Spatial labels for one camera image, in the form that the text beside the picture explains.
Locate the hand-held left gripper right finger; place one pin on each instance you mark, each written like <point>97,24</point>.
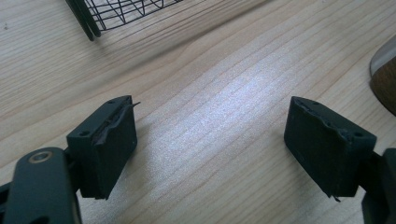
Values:
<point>323,149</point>

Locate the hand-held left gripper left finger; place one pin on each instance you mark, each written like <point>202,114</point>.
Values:
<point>106,149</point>

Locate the brown wooden bowl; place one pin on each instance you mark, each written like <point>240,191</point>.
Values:
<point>386,81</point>

